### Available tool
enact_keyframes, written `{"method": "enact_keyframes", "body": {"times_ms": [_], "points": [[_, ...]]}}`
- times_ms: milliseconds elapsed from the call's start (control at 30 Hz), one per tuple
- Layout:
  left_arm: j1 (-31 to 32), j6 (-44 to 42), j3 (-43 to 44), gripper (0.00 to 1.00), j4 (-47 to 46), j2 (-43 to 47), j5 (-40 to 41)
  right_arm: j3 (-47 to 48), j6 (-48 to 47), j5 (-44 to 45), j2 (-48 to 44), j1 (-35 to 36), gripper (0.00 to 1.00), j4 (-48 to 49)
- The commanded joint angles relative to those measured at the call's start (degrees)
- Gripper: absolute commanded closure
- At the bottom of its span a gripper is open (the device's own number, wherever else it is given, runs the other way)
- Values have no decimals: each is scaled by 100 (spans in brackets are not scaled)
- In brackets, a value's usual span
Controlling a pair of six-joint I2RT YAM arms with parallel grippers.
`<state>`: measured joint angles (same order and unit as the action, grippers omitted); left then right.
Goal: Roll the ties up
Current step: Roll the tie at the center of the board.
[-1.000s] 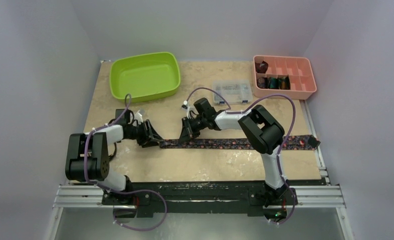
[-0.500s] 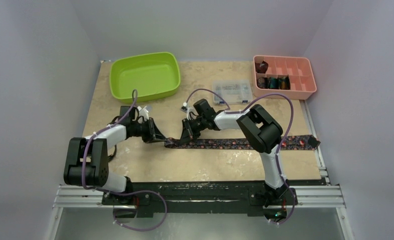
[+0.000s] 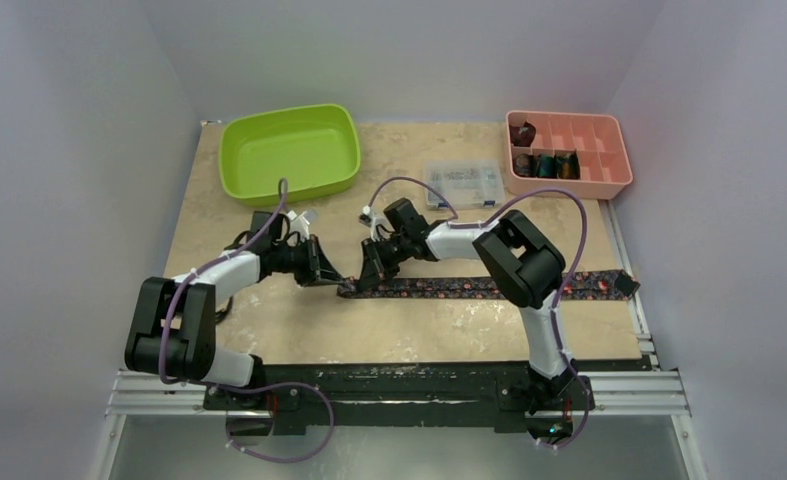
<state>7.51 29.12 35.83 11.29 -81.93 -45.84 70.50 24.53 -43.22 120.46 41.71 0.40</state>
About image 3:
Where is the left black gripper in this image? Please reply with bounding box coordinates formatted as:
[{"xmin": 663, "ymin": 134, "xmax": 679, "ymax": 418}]
[{"xmin": 271, "ymin": 233, "xmax": 343, "ymax": 287}]

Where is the rolled dark gold tie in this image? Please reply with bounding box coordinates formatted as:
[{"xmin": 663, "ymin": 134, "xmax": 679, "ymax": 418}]
[{"xmin": 555, "ymin": 151, "xmax": 581, "ymax": 180}]

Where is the clear plastic parts box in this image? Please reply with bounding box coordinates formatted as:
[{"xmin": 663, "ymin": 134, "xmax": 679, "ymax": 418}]
[{"xmin": 423, "ymin": 159, "xmax": 506, "ymax": 210}]

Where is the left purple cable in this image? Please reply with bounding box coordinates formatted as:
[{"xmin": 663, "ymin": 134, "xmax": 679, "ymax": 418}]
[{"xmin": 157, "ymin": 177, "xmax": 337, "ymax": 464}]

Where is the dark floral patterned tie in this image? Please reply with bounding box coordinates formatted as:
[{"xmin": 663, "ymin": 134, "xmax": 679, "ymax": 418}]
[{"xmin": 336, "ymin": 269, "xmax": 641, "ymax": 301}]

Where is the rolled dark red tie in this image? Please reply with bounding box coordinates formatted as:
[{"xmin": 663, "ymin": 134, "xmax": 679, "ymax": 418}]
[{"xmin": 508, "ymin": 121, "xmax": 537, "ymax": 147}]

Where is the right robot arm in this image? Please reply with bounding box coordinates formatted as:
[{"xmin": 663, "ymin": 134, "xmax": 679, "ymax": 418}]
[{"xmin": 350, "ymin": 198, "xmax": 573, "ymax": 407}]

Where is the rolled teal tie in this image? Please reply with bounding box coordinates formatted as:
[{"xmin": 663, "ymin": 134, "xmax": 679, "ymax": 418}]
[{"xmin": 533, "ymin": 154, "xmax": 558, "ymax": 179}]

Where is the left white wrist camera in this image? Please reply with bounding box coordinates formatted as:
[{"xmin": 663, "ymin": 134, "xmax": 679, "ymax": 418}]
[{"xmin": 286, "ymin": 209, "xmax": 318, "ymax": 241}]

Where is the pink divided organizer tray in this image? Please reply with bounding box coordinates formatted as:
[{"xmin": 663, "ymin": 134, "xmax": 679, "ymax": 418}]
[{"xmin": 501, "ymin": 110, "xmax": 633, "ymax": 200}]

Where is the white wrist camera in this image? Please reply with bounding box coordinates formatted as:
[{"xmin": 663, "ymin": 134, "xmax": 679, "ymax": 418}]
[
  {"xmin": 286, "ymin": 209, "xmax": 318, "ymax": 241},
  {"xmin": 359, "ymin": 205, "xmax": 385, "ymax": 241}
]

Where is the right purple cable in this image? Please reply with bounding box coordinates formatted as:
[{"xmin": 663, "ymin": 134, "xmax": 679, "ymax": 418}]
[{"xmin": 365, "ymin": 176, "xmax": 594, "ymax": 452}]

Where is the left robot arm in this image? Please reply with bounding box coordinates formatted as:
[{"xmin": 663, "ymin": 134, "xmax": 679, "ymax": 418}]
[{"xmin": 124, "ymin": 211, "xmax": 344, "ymax": 409}]

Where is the green plastic tub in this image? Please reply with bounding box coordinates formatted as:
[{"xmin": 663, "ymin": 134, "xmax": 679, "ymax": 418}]
[{"xmin": 217, "ymin": 104, "xmax": 361, "ymax": 207}]

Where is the purple cable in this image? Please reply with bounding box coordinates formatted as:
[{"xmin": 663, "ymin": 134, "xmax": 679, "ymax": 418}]
[
  {"xmin": 157, "ymin": 177, "xmax": 337, "ymax": 464},
  {"xmin": 365, "ymin": 176, "xmax": 594, "ymax": 452}
]

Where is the aluminium frame rail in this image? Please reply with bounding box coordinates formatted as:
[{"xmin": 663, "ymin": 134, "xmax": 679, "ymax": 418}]
[{"xmin": 106, "ymin": 362, "xmax": 708, "ymax": 479}]

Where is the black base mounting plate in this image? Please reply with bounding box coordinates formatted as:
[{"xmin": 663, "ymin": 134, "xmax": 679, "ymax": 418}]
[{"xmin": 203, "ymin": 361, "xmax": 595, "ymax": 441}]

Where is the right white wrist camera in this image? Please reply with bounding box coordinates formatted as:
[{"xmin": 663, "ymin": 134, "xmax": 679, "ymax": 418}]
[{"xmin": 359, "ymin": 205, "xmax": 385, "ymax": 241}]

